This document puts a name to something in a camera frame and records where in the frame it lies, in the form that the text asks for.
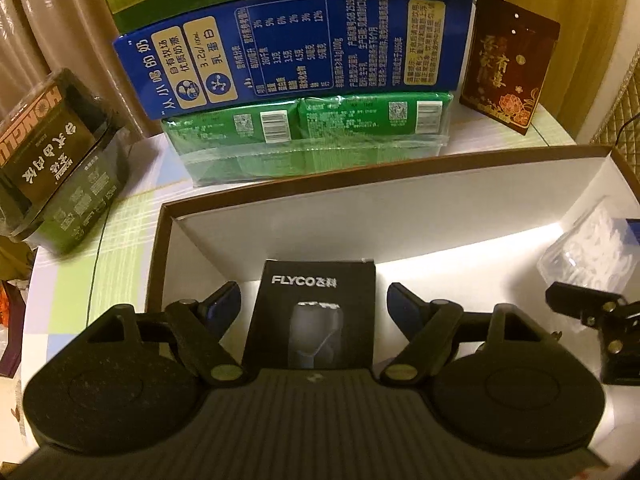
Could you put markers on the clear plastic bag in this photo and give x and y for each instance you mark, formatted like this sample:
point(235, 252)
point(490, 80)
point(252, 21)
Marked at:
point(590, 250)

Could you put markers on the beige curtain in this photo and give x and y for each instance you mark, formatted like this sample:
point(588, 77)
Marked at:
point(55, 15)

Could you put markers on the dark red gift box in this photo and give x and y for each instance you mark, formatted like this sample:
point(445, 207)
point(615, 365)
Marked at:
point(505, 65)

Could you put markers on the dark green food container pack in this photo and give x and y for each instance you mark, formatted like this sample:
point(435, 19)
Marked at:
point(55, 160)

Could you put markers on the dark wooden box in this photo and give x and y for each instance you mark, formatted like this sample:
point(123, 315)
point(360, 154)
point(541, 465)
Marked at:
point(12, 330)

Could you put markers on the brown cardboard box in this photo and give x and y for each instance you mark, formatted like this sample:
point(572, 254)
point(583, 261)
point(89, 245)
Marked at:
point(350, 230)

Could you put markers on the black shaver box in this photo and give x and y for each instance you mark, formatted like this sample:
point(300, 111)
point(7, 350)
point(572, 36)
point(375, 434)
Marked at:
point(310, 310)

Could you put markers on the blue milk carton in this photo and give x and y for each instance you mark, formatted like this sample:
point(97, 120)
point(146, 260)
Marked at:
point(300, 55)

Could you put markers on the shrink-wrapped green carton pack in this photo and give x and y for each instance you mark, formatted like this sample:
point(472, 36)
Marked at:
point(310, 135)

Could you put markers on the chair with quilted cover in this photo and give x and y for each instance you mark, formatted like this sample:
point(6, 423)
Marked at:
point(620, 125)

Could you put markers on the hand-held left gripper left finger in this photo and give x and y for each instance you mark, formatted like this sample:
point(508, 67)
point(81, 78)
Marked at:
point(225, 307)

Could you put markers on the yellow curtain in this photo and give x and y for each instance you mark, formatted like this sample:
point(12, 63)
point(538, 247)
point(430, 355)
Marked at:
point(575, 0)

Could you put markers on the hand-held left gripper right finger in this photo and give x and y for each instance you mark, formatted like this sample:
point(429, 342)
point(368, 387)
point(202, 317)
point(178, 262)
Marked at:
point(404, 310)

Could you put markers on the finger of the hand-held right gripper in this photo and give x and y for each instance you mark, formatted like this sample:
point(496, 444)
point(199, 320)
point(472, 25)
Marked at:
point(575, 300)
point(634, 230)

